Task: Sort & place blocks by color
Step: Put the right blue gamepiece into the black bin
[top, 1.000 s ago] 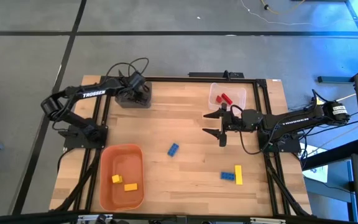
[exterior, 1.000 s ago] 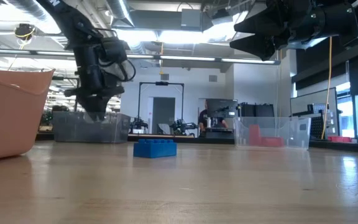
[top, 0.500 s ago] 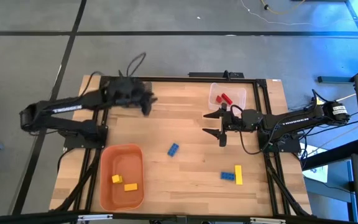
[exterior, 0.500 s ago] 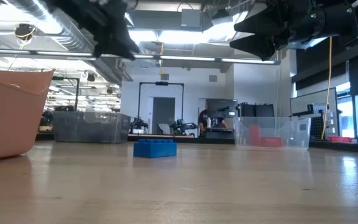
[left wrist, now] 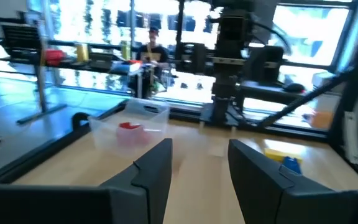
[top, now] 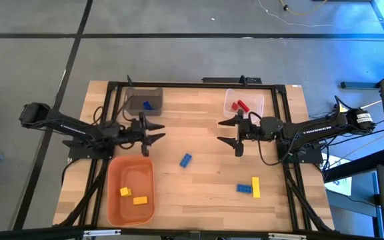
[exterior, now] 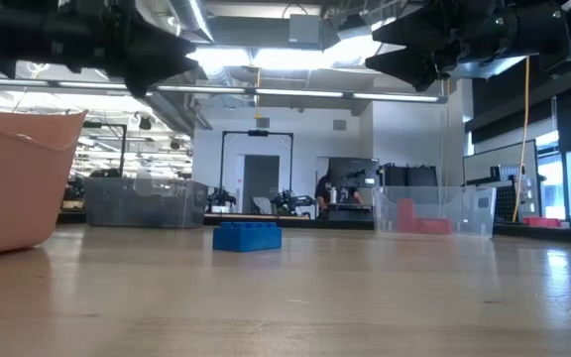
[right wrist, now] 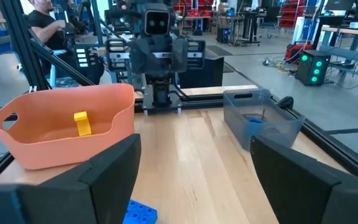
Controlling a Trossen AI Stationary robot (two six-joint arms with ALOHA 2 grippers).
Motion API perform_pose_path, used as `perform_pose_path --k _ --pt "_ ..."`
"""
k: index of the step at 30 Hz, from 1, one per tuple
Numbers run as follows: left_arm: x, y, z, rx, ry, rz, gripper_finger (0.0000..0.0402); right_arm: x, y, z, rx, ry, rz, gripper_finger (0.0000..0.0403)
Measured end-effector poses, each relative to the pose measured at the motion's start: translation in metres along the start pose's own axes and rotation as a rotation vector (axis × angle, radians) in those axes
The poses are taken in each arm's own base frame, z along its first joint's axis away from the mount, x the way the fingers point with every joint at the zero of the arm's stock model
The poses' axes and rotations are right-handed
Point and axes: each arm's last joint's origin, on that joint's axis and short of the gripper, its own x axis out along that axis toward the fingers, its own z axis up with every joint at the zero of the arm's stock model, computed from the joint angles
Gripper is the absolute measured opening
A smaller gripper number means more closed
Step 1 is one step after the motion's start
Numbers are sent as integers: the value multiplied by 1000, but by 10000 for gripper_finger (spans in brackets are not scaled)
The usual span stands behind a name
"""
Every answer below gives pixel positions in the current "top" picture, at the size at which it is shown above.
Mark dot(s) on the long yellow toy block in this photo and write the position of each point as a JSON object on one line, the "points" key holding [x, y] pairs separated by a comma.
{"points": [[255, 187]]}

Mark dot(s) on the flat metal floor bar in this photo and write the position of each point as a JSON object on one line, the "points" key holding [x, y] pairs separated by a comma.
{"points": [[358, 85]]}

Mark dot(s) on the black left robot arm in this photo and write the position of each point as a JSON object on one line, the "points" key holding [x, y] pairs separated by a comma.
{"points": [[72, 126]]}

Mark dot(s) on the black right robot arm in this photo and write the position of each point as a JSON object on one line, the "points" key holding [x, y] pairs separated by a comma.
{"points": [[312, 128]]}

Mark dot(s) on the small yellow toy block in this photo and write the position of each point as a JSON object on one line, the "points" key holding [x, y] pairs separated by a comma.
{"points": [[124, 191]]}

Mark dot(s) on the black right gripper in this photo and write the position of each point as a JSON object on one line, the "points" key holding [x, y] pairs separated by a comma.
{"points": [[250, 130]]}

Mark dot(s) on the black flat bar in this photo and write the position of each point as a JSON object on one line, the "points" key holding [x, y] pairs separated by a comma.
{"points": [[222, 80]]}

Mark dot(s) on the grey plastic bin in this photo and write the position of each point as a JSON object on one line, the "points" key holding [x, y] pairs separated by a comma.
{"points": [[135, 106]]}

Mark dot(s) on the clear plastic bin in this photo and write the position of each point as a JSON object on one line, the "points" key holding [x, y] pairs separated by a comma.
{"points": [[255, 100]]}

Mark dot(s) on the silver metal bracket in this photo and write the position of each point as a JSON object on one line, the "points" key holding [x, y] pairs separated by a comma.
{"points": [[287, 236], [102, 232]]}

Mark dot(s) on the blue toy building block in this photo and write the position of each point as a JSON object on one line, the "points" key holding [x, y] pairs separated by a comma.
{"points": [[186, 160], [147, 106], [244, 188]]}

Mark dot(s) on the small red toy block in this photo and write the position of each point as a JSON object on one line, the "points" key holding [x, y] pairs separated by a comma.
{"points": [[234, 106]]}

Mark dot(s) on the white paper sheet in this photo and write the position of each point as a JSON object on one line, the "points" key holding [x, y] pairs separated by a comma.
{"points": [[340, 185]]}

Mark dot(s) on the long red toy block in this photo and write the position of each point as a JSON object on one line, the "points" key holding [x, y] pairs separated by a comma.
{"points": [[243, 106]]}

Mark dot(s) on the orange plastic bin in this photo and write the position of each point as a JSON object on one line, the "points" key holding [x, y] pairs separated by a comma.
{"points": [[138, 180]]}

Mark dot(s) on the black curved frame bracket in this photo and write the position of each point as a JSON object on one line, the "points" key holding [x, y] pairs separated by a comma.
{"points": [[243, 80]]}

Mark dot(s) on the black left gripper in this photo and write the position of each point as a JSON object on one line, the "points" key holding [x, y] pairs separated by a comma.
{"points": [[135, 131]]}

